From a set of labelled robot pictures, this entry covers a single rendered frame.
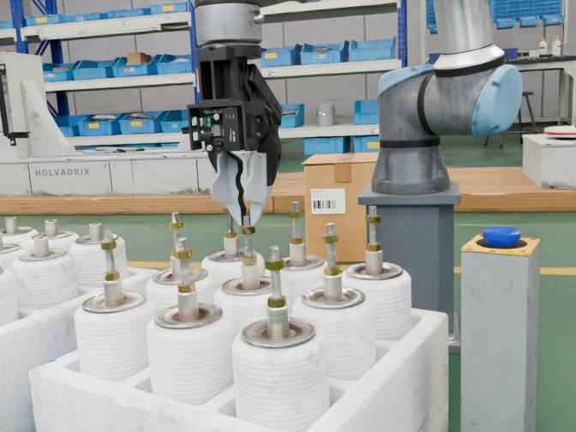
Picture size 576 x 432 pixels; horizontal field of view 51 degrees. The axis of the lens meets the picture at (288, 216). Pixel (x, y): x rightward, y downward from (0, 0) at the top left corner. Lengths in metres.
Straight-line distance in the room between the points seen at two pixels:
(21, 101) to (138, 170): 0.80
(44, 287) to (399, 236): 0.62
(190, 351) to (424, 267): 0.61
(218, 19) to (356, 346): 0.39
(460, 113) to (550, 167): 1.60
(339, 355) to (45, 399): 0.35
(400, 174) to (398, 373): 0.51
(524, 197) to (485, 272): 1.90
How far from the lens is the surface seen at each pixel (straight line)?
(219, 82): 0.68
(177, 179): 2.87
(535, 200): 2.58
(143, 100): 10.04
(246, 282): 0.76
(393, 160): 1.14
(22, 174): 3.29
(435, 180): 1.14
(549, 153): 2.64
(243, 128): 0.66
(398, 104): 1.13
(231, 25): 0.69
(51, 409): 0.79
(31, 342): 0.98
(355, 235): 1.79
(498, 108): 1.05
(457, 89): 1.06
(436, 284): 1.16
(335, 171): 1.76
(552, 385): 1.11
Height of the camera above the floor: 0.48
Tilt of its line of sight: 11 degrees down
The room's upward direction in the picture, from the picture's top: 3 degrees counter-clockwise
